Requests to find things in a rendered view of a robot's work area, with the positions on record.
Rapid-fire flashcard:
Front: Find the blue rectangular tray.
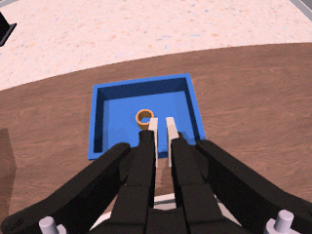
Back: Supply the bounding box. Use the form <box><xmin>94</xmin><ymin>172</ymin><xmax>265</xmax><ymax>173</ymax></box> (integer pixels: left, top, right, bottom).
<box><xmin>88</xmin><ymin>73</ymin><xmax>206</xmax><ymax>161</ymax></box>

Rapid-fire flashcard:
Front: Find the bronze bushing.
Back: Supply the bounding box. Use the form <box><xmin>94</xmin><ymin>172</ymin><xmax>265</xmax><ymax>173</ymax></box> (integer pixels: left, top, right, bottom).
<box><xmin>136</xmin><ymin>109</ymin><xmax>154</xmax><ymax>130</ymax></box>

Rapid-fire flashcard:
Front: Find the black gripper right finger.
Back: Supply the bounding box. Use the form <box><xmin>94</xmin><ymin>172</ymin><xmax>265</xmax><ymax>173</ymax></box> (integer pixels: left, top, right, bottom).
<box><xmin>166</xmin><ymin>117</ymin><xmax>312</xmax><ymax>234</ymax></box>

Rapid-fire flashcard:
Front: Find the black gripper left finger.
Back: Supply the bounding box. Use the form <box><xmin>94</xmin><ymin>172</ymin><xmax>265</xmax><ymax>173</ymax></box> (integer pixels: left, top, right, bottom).
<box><xmin>0</xmin><ymin>118</ymin><xmax>159</xmax><ymax>234</ymax></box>

